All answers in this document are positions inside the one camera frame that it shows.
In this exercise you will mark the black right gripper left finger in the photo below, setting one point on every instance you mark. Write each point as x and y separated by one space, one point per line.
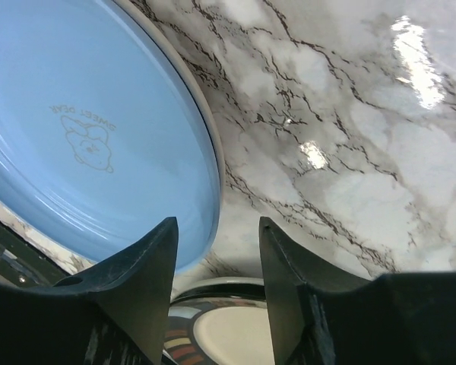
114 312

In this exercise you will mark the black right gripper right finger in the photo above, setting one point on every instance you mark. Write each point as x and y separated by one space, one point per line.
320 314

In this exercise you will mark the blue plate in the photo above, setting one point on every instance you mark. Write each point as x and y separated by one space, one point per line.
104 132

